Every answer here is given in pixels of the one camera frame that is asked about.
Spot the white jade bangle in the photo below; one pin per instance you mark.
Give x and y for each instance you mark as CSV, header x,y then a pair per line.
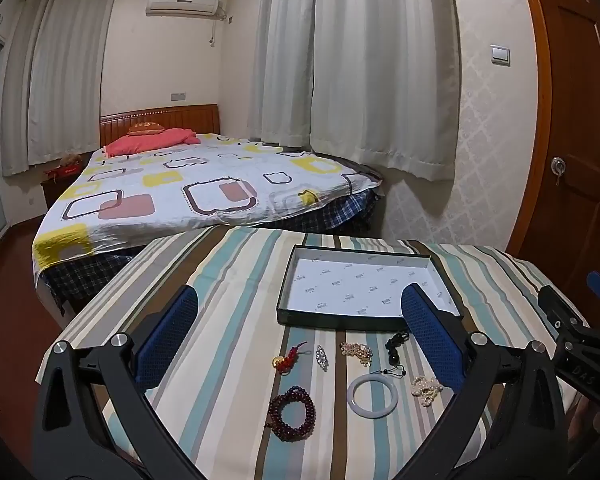
x,y
352,400

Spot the white light switch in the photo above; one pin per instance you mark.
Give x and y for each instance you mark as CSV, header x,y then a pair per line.
x,y
500,55

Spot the red knot charm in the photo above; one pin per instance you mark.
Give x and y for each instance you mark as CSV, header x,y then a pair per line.
x,y
286,360

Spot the shallow dark cardboard box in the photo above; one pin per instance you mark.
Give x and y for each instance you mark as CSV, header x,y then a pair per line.
x,y
365,287

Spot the silver rhinestone brooch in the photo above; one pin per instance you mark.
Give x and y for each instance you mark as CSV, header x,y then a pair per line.
x,y
321,357

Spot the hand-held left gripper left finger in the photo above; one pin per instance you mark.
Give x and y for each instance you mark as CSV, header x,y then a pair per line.
x,y
165,330

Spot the white air conditioner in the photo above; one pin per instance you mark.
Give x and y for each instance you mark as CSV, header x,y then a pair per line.
x,y
182,0

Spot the white window curtain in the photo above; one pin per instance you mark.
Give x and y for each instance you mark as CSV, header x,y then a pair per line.
x,y
65,75
280,50
380,60

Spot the bed with patterned cover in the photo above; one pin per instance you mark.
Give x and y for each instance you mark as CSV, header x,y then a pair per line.
x,y
205,175

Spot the brown wooden door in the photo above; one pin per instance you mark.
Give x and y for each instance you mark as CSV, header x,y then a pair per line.
x,y
580,110

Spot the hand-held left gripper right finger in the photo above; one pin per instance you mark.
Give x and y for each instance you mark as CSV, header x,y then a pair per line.
x,y
430,330

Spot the red embroidered cushion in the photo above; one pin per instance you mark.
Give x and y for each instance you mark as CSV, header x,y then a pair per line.
x,y
146,128

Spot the wooden bed headboard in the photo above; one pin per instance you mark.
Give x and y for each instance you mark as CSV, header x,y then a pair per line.
x,y
190,117

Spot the wooden nightstand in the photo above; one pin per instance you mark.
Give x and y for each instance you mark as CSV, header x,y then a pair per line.
x,y
52,195

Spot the metal door lock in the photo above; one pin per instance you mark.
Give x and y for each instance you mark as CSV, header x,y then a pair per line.
x,y
558,167

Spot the pink pillow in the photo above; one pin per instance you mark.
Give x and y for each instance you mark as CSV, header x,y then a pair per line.
x,y
145,142

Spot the red box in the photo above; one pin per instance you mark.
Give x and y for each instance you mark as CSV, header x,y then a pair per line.
x,y
60,172

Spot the person's right hand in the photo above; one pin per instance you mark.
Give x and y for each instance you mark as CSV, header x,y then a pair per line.
x,y
580,422

